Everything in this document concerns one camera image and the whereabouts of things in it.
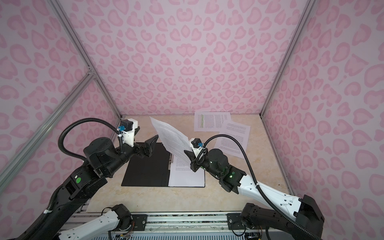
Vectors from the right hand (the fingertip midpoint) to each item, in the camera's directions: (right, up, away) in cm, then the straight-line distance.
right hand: (185, 150), depth 69 cm
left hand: (-14, +10, -10) cm, 20 cm away
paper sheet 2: (-4, +4, -1) cm, 5 cm away
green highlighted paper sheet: (+15, +15, +49) cm, 53 cm away
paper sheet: (+36, +7, +42) cm, 56 cm away
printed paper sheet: (-4, -18, +20) cm, 27 cm away
